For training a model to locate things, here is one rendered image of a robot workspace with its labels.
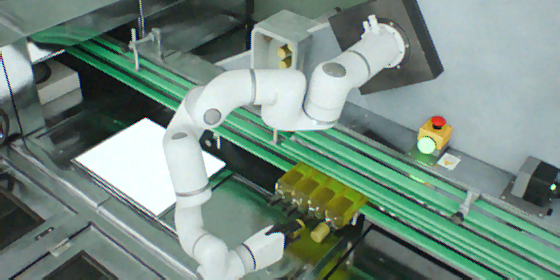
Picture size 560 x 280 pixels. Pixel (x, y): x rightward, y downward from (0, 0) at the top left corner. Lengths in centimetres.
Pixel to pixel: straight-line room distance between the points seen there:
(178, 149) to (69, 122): 104
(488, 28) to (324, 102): 45
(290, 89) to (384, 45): 32
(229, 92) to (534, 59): 74
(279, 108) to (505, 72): 58
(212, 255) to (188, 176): 20
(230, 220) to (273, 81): 61
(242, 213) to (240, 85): 62
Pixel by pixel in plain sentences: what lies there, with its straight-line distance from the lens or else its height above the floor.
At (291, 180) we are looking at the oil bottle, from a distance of 168.
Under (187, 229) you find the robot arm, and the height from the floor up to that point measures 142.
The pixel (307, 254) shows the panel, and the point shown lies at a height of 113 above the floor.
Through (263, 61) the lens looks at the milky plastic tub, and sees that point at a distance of 190.
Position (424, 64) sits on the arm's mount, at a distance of 155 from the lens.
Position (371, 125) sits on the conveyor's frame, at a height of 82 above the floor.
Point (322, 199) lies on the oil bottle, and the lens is 163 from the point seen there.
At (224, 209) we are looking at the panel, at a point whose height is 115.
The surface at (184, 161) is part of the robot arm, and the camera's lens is 130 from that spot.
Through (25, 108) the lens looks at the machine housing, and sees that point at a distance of 219.
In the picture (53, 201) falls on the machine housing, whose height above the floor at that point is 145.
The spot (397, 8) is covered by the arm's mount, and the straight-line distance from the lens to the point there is 152.
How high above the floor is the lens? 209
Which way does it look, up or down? 41 degrees down
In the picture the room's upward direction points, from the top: 126 degrees counter-clockwise
